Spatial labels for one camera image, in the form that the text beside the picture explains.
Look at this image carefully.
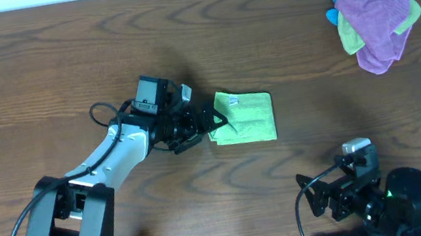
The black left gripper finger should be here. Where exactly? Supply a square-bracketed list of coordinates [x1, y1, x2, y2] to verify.
[201, 102, 228, 133]
[173, 134, 203, 155]

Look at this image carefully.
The green microfiber cloth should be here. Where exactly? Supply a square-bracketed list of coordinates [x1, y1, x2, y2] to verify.
[209, 91, 278, 146]

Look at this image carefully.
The blue cloth in pile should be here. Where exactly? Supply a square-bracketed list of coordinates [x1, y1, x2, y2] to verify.
[326, 0, 339, 26]

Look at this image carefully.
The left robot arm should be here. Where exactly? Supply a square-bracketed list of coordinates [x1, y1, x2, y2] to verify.
[11, 76, 213, 236]

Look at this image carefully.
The purple cloth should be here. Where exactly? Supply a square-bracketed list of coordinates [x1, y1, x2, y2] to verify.
[335, 0, 413, 74]

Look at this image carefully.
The green cloth in pile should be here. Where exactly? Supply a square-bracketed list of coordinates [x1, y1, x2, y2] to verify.
[336, 0, 421, 55]

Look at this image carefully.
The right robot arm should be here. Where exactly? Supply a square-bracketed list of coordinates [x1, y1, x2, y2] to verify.
[294, 138, 421, 236]

